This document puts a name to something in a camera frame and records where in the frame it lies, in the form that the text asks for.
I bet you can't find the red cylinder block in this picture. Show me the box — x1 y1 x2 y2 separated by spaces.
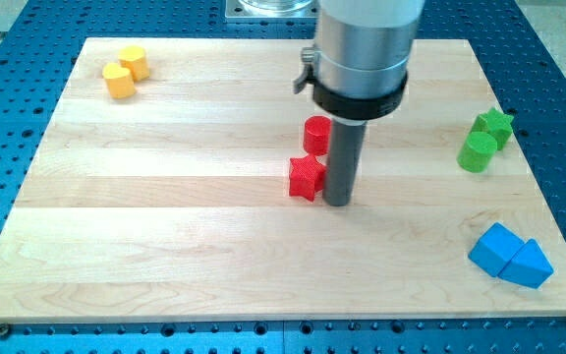
303 115 331 155

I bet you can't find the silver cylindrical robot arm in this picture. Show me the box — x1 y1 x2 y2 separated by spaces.
293 0 425 126

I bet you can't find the red star block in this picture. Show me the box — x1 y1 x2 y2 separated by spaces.
288 154 326 202

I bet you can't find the green star block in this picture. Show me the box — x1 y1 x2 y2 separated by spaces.
471 107 514 150

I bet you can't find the grey pusher rod tool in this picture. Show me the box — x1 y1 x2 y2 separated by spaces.
322 117 367 207

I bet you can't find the light wooden board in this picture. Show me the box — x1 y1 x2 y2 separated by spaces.
0 37 566 324

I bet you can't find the yellow heart block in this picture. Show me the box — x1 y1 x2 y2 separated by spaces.
102 62 136 99

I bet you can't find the yellow hexagon block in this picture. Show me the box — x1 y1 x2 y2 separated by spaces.
118 45 150 82

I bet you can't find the green cylinder block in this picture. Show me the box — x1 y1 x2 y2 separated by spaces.
456 132 497 173

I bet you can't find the blue cube block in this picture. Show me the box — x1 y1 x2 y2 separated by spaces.
468 222 525 277

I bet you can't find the blue triangle block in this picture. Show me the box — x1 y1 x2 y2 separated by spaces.
498 239 554 289

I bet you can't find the blue perforated metal table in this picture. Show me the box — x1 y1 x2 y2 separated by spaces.
0 0 566 354

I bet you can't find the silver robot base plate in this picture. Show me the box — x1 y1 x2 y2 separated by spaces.
223 0 318 21

